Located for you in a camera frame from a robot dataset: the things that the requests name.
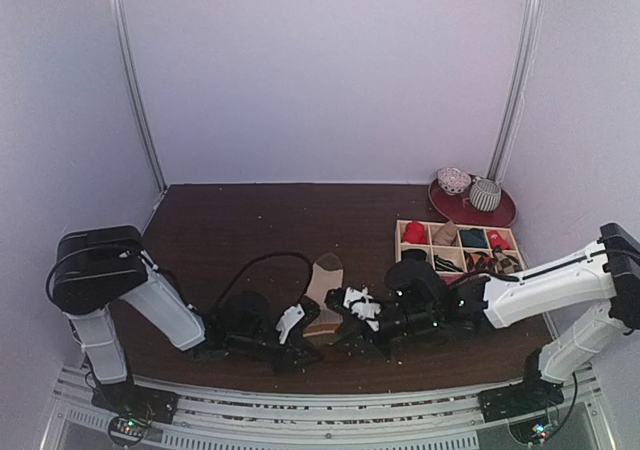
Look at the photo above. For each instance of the grey striped cup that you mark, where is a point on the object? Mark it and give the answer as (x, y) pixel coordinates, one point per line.
(485, 195)

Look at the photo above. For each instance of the black striped sock in box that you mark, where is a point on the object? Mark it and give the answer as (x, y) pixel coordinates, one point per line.
(448, 263)

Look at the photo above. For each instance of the wooden compartment box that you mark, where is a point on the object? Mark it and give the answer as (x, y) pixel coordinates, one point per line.
(447, 250)

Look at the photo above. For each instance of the argyle patterned rolled sock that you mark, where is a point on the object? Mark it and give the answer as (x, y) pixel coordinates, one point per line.
(497, 261)

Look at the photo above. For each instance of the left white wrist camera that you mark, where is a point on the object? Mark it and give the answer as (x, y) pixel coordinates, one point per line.
(288, 320)

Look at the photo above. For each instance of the black sock white stripes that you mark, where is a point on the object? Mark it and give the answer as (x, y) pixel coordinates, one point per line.
(415, 254)

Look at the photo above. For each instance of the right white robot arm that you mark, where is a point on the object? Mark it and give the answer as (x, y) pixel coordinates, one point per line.
(604, 273)

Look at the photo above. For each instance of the beige striped long sock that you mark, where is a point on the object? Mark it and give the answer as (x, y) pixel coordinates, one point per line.
(321, 323)

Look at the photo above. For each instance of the tan rolled sock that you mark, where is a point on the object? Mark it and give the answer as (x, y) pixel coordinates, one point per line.
(445, 235)

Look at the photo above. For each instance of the white dotted bowl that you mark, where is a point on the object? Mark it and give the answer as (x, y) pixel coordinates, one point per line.
(453, 181)

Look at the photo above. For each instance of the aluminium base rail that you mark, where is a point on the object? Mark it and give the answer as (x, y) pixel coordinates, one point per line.
(212, 418)

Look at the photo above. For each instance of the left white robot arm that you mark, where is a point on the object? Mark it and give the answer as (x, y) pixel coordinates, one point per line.
(97, 267)

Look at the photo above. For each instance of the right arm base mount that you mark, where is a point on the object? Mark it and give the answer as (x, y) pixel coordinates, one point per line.
(527, 406)

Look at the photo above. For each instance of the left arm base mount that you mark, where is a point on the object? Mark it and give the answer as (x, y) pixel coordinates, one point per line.
(135, 413)

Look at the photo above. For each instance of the right aluminium frame post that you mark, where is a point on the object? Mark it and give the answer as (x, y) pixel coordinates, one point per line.
(516, 94)

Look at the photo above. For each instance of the red round plate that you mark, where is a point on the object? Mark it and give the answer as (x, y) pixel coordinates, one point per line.
(458, 208)

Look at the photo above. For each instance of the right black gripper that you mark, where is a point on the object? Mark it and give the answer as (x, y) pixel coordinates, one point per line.
(353, 328)

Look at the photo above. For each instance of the red patterned rolled sock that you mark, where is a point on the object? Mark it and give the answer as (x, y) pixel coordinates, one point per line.
(497, 241)

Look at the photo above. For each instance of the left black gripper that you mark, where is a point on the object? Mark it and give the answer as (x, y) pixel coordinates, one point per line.
(290, 358)

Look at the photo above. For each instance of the aluminium frame post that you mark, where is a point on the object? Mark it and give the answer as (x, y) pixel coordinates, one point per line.
(516, 94)
(135, 94)

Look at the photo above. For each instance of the left aluminium frame post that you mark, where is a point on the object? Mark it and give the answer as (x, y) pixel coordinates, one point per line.
(135, 94)

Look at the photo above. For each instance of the dark teal rolled sock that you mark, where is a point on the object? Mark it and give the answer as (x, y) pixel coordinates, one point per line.
(473, 238)

